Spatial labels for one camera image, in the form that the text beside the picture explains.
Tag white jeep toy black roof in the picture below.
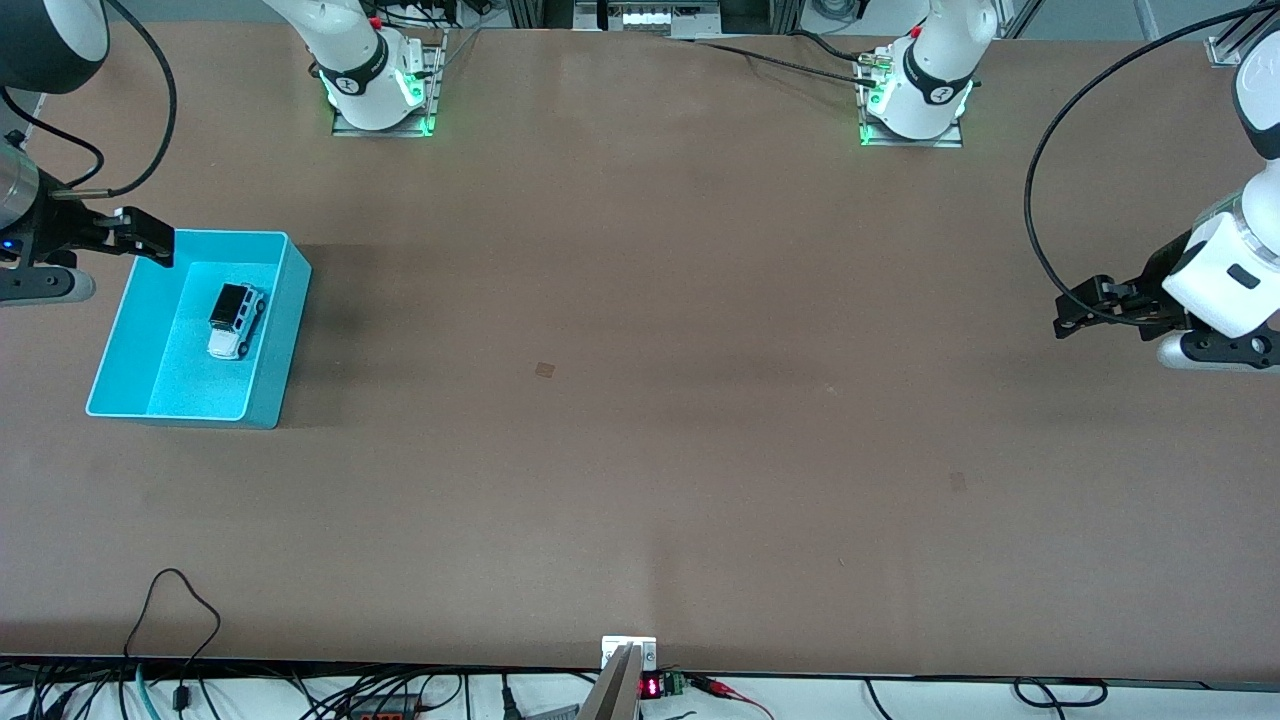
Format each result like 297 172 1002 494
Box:
206 283 267 361

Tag teal plastic storage bin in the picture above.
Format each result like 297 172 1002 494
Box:
85 229 312 430

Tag black power strip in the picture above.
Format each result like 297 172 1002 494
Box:
345 693 421 720

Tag lit control box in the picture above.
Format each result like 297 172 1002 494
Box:
572 0 723 39

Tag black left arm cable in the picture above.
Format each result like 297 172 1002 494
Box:
1024 0 1280 326

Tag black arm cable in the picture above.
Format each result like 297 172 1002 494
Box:
0 0 179 198
1024 0 1280 326

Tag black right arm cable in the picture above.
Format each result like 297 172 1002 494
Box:
0 0 179 198

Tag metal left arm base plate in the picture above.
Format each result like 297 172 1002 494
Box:
858 48 964 149

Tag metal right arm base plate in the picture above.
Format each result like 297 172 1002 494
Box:
332 28 447 138

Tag aluminium frame corner profile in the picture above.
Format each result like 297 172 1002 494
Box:
1207 0 1280 69

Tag thick black table cable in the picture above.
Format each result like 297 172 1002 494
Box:
790 30 881 63

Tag black coiled cable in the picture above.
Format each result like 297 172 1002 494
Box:
1013 678 1109 709

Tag thin black table cable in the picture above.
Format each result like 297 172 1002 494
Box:
660 35 881 89

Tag black looped cable with ferrite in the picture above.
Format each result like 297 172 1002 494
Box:
123 568 223 720

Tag red clip lead wires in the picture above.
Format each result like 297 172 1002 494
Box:
690 676 776 720

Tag white camera post bracket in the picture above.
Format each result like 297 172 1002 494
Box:
601 636 658 671

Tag grey camera post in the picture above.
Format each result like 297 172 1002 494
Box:
578 643 642 720

